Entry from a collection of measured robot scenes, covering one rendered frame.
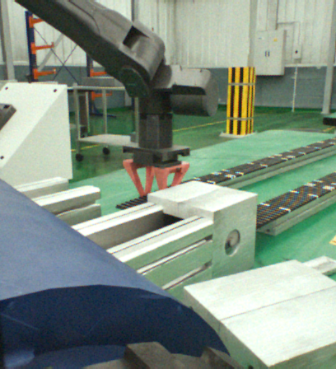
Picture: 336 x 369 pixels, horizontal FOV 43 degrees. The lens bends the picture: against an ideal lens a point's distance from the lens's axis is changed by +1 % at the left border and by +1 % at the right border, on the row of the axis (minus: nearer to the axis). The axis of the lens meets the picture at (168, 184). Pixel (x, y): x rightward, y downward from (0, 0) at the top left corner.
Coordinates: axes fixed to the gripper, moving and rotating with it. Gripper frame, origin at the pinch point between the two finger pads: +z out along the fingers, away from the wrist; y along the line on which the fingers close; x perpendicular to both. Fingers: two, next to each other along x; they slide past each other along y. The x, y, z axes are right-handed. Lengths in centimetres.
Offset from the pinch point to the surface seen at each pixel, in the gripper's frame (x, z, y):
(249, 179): 28.4, 1.6, 0.7
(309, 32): 1028, -120, -462
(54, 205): -22.4, -5.0, 4.5
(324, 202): 22.8, 1.6, 20.0
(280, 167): 43.3, 1.5, 0.2
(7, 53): 382, -59, -786
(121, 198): 1.9, 2.8, -11.2
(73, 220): -19.8, -2.3, 4.5
